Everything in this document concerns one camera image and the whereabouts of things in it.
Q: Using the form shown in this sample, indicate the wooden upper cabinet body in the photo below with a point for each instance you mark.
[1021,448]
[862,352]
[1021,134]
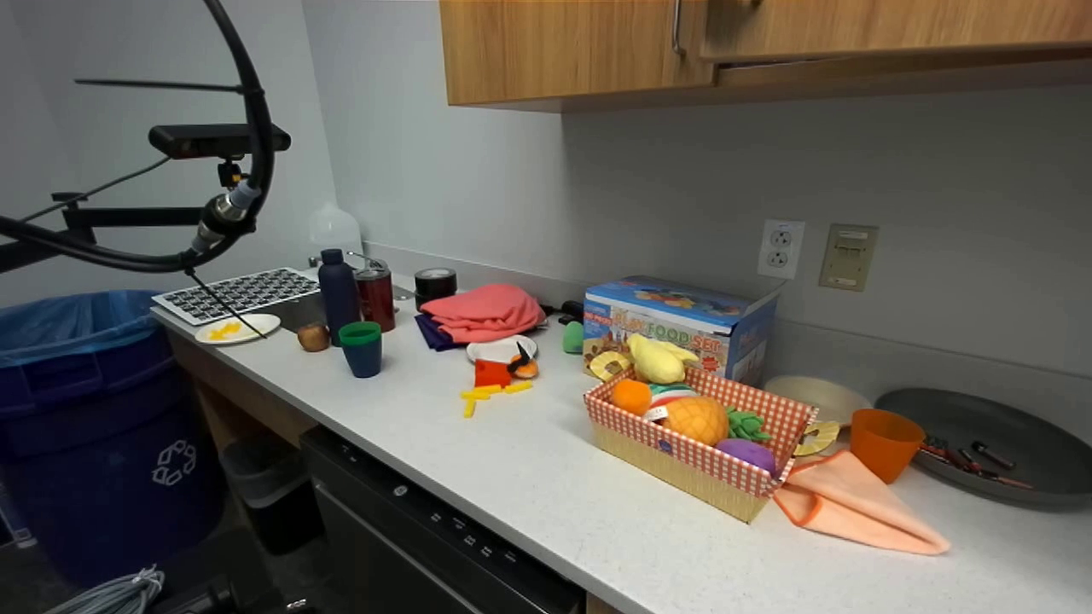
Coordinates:
[887,76]

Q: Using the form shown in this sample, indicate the black charger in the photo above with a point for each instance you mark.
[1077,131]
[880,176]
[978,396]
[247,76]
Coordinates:
[567,308]

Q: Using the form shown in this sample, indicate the pink cloth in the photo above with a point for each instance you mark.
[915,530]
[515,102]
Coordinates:
[484,313]

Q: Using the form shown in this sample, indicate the red orange toy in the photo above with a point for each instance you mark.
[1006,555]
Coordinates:
[492,372]

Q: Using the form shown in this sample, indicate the yellow toy fries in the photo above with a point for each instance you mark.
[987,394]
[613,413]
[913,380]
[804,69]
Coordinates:
[492,394]

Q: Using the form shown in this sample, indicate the black tape roll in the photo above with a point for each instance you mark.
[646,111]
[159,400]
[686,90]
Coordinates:
[433,285]

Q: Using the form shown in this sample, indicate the dark blue cloth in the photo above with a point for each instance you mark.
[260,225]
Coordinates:
[432,331]

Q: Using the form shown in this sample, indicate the yellow toy banana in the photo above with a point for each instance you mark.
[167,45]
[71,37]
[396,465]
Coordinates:
[657,360]

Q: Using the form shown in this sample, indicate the orange toy fruit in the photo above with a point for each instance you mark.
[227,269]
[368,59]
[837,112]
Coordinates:
[631,396]

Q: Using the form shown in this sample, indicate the blue toy food box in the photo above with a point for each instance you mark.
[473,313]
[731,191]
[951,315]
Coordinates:
[682,313]

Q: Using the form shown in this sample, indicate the red white toy piece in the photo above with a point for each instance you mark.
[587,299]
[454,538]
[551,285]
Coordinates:
[666,400]

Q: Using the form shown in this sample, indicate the dark red tumbler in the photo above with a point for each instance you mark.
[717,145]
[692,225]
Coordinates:
[375,299]

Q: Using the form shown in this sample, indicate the orange toy pineapple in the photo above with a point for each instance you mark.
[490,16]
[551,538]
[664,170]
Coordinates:
[698,422]

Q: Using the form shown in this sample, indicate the blue cup with green rim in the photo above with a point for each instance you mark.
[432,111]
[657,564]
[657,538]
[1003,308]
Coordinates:
[363,348]

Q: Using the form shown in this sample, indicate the red checkered basket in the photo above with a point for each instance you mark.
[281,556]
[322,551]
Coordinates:
[682,465]

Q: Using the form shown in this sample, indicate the dark blue bottle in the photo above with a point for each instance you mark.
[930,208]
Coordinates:
[335,294]

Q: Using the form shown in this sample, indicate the clear plastic jug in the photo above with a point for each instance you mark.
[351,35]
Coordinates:
[331,232]

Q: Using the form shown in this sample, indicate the green leafy toy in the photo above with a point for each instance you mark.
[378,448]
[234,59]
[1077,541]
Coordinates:
[749,429]

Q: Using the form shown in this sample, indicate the small brown toy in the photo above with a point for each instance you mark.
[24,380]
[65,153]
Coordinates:
[310,338]

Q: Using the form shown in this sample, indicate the purple toy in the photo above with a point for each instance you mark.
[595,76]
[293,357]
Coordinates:
[749,456]

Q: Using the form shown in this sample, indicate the black dishwasher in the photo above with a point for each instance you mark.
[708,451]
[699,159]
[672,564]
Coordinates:
[396,548]

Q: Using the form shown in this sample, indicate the beige bowl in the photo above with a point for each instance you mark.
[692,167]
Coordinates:
[819,396]

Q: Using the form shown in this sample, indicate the pale yellow toy slice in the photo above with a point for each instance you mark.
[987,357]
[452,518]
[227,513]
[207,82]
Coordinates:
[819,440]

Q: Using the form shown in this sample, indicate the white plate with yellow food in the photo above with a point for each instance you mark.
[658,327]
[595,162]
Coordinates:
[237,327]

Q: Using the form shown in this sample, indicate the checkered white board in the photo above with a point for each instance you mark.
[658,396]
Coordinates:
[234,294]

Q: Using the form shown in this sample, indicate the small black trash bin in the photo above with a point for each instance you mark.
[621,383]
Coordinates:
[274,494]

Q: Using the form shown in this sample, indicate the orange plastic cup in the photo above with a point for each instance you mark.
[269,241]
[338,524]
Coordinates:
[886,443]

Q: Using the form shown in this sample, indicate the salmon napkin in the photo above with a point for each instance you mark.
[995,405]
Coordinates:
[854,507]

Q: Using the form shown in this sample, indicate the toy bacon strips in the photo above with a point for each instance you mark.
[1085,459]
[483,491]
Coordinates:
[967,460]

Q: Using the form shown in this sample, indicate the blue recycling bin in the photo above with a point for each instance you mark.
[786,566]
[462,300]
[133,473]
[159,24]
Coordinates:
[88,443]

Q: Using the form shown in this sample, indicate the dark grey plate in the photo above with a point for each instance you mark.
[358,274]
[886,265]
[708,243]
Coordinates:
[1023,438]

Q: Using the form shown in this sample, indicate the grey bag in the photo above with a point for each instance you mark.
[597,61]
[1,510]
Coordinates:
[112,595]

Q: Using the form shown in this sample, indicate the white wall outlet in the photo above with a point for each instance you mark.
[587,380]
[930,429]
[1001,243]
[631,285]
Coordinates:
[778,250]

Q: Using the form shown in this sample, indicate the beige wall plate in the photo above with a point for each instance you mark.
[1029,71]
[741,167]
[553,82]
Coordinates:
[848,258]

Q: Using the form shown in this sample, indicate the black stereo camera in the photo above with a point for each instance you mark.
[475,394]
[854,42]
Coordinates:
[207,136]

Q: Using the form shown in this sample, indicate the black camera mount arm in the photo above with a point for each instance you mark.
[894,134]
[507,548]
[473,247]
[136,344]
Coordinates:
[124,215]

